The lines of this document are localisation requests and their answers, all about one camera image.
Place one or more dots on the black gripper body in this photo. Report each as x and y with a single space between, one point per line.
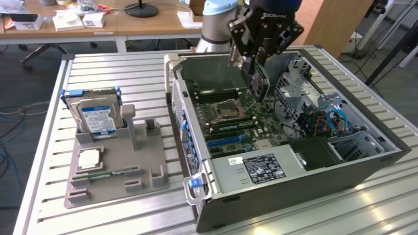
274 9

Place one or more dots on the graphics card with metal bracket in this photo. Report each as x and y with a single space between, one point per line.
258 85

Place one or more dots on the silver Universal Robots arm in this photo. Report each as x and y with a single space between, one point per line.
212 24

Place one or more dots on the wooden cabinet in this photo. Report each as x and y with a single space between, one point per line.
333 24

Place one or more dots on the stack of printed papers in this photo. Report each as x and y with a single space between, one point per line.
188 23

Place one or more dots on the brown cardboard box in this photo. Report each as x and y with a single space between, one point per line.
195 7

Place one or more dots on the tall silver disk bay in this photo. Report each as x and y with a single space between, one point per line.
294 93

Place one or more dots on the black RAM slot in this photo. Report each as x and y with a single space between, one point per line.
218 99
216 93

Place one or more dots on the metal socket cover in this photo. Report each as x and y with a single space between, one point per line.
245 100

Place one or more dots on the white desk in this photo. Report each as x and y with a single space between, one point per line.
369 27

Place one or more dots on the CPU socket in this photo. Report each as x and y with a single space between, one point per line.
227 111

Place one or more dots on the black tripod leg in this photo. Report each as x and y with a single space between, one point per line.
391 51

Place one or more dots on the black round lamp base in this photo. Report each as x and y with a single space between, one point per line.
140 11

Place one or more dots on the green motherboard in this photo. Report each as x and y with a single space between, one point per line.
261 122

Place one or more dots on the blue expansion slot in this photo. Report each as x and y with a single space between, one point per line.
227 142

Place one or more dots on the small white cardboard box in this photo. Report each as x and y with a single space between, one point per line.
92 20

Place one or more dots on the low silver disk bay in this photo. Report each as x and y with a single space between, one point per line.
359 147

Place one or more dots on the white round-topped box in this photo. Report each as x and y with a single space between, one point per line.
67 23

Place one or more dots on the hard disk in blue caddy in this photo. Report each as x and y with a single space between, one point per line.
98 120

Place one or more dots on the grey power supply unit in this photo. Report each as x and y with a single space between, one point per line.
235 176

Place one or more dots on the wooden desk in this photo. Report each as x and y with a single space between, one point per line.
48 34

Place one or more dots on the blue case release latch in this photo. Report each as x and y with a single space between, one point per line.
196 183

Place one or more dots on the grey chair base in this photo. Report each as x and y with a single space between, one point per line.
36 52

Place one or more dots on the open dark grey PC case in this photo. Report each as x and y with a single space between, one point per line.
294 195

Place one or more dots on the white box with black label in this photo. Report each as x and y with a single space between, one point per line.
29 24

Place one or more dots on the small black device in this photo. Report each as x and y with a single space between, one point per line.
24 17

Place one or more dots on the silver CPU chip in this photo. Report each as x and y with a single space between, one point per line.
90 159

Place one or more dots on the grey plastic parts rack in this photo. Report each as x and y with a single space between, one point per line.
118 176

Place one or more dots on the green loose RAM stick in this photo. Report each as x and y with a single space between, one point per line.
107 174

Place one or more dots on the loose white papers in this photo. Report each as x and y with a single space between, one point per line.
11 7

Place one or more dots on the red booklet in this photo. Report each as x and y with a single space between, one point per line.
8 25

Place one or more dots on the black plastic air duct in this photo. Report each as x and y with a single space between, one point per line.
313 151

